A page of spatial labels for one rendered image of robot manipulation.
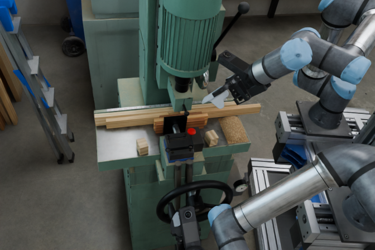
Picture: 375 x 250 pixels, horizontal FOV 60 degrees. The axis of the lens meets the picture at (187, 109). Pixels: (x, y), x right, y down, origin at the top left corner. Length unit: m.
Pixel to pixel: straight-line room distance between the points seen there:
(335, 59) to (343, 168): 0.28
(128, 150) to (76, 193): 1.03
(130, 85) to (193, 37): 0.72
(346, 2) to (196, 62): 0.56
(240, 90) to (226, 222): 0.38
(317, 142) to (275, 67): 0.87
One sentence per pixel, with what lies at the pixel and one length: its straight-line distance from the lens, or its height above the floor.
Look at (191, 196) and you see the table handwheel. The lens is 1.22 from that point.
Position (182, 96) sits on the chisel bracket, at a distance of 1.20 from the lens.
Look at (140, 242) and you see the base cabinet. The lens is 1.89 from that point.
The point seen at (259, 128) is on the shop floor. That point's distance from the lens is 2.67.
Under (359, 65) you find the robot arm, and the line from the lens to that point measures 0.94.
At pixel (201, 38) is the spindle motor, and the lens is 1.00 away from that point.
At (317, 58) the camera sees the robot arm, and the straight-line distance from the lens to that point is 0.95.
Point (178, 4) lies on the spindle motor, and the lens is 0.95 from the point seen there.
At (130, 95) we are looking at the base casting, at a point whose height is 0.80.
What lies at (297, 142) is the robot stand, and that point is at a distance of 1.69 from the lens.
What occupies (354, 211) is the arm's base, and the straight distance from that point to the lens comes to 1.36.
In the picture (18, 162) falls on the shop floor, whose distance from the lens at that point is 2.46.
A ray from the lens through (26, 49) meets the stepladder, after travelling 1.93.
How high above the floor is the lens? 1.89
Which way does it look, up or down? 45 degrees down
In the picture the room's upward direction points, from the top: 8 degrees clockwise
